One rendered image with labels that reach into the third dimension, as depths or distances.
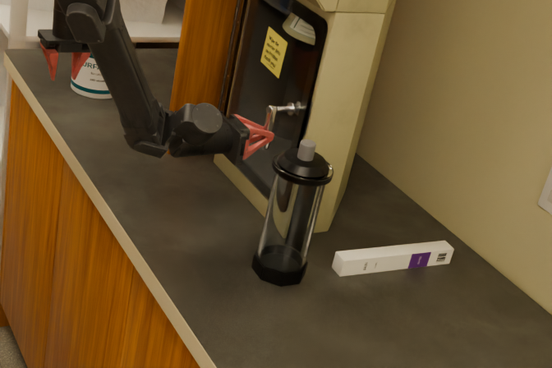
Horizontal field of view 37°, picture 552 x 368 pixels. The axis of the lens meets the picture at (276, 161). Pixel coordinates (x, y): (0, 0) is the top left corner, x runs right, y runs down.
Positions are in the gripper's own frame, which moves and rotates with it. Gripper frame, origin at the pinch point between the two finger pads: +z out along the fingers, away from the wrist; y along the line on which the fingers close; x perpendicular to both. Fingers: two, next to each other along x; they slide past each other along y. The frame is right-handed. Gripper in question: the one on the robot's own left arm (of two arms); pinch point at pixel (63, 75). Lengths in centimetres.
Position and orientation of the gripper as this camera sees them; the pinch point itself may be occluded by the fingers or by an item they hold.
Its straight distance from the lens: 183.0
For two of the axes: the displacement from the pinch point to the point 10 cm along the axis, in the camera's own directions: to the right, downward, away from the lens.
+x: -4.9, -4.7, 7.4
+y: 8.5, -0.8, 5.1
